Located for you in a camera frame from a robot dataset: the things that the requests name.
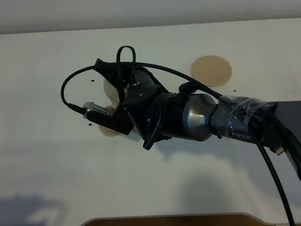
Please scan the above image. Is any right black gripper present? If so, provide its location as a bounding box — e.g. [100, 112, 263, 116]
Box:
[87, 58, 179, 150]

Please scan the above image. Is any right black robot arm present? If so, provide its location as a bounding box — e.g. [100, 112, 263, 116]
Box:
[83, 60, 301, 174]

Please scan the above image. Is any beige teapot saucer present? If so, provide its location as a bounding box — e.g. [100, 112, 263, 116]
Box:
[191, 56, 232, 87]

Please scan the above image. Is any right beige cup saucer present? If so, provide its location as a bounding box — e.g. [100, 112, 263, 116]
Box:
[128, 127, 142, 141]

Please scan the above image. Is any black camera cable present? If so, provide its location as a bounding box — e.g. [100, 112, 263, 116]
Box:
[61, 45, 296, 226]

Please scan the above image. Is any beige cup saucer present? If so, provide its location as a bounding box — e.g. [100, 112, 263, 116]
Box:
[99, 125, 121, 137]
[128, 127, 142, 141]

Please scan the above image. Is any beige ceramic teapot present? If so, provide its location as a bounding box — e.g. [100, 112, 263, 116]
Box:
[103, 80, 119, 108]

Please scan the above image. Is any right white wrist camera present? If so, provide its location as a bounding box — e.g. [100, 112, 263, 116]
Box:
[82, 102, 113, 119]

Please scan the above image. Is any left beige cup saucer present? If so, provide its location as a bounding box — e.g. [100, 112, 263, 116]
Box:
[99, 125, 121, 137]

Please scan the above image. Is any left beige teacup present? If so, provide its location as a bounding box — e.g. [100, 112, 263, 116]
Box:
[105, 106, 115, 112]

